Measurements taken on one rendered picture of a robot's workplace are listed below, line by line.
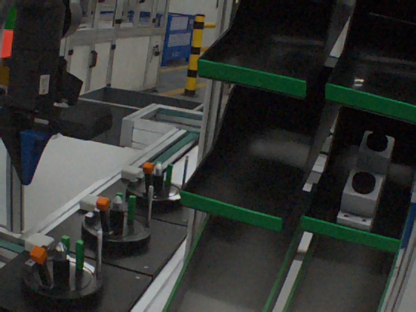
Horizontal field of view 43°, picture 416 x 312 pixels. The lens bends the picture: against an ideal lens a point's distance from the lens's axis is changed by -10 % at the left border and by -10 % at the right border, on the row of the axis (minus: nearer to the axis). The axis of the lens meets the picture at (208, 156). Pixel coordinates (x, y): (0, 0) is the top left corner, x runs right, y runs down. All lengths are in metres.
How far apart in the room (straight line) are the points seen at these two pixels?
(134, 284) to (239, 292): 0.23
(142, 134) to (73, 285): 1.23
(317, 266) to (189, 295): 0.19
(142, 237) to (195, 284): 0.30
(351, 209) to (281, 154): 0.16
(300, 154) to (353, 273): 0.19
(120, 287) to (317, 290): 0.33
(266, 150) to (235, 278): 0.18
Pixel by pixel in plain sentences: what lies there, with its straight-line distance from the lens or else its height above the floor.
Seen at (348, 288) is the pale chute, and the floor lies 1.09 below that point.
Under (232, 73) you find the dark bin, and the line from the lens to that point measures 0.65.
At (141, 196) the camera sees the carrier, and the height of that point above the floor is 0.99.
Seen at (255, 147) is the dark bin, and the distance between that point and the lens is 0.79.
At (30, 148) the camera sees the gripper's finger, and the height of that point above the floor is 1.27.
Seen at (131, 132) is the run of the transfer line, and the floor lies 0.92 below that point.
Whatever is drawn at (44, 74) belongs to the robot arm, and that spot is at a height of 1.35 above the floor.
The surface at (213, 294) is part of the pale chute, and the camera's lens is 0.79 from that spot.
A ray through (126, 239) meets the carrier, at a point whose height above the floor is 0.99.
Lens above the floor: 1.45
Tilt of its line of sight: 16 degrees down
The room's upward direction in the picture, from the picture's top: 8 degrees clockwise
